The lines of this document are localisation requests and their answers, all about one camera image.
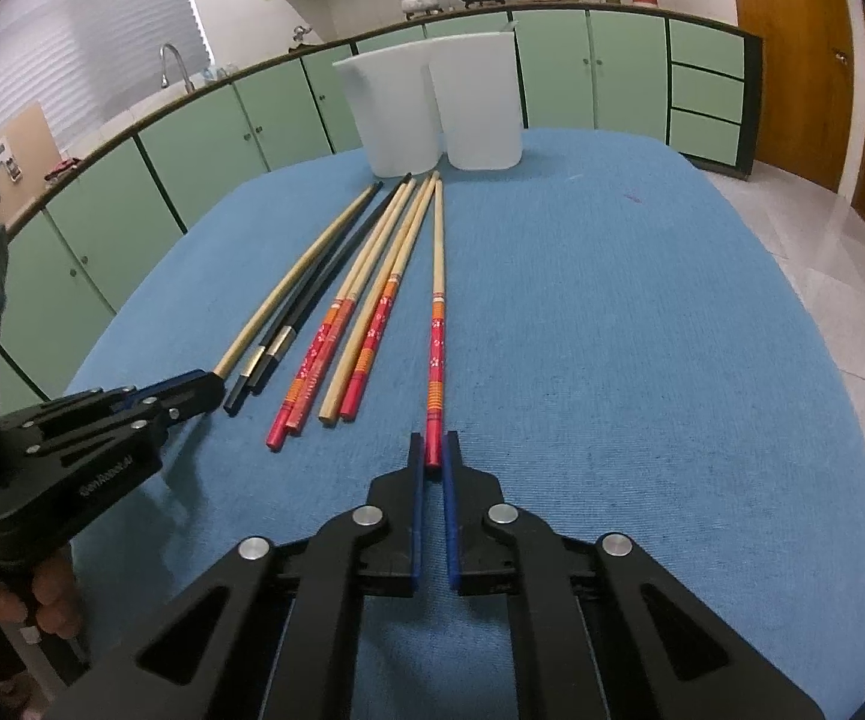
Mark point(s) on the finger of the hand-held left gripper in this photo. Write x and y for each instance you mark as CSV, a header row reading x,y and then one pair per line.
x,y
87,427
196,394

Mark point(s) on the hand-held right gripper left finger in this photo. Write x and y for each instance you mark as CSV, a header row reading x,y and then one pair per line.
x,y
417,532

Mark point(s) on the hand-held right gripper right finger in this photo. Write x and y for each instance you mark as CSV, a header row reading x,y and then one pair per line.
x,y
451,540

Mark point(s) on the red patterned bamboo chopstick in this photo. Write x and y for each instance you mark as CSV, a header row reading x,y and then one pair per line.
x,y
368,360
312,390
436,360

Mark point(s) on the plain bamboo chopstick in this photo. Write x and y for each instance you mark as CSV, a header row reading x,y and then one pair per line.
x,y
355,354
286,285

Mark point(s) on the black chopstick with silver band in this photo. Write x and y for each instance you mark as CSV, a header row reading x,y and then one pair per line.
x,y
336,277
317,277

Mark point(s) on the white plastic utensil cup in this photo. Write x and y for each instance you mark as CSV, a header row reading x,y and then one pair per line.
x,y
477,105
395,120

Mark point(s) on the person's left hand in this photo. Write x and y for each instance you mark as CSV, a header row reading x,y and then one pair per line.
x,y
53,592

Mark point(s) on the green base cabinets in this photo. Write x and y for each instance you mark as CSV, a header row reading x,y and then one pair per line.
x,y
199,142

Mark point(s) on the blue table cloth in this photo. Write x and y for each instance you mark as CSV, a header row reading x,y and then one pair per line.
x,y
627,352

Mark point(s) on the small red object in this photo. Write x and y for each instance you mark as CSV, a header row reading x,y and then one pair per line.
x,y
63,169

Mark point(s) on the cardboard sheet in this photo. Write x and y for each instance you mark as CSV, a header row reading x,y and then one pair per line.
x,y
31,135

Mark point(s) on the chrome sink faucet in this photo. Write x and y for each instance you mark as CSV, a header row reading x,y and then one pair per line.
x,y
174,46

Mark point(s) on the metal kettle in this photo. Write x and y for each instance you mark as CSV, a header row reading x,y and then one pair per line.
x,y
301,37

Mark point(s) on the window blinds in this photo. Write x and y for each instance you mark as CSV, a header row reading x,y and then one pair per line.
x,y
87,30

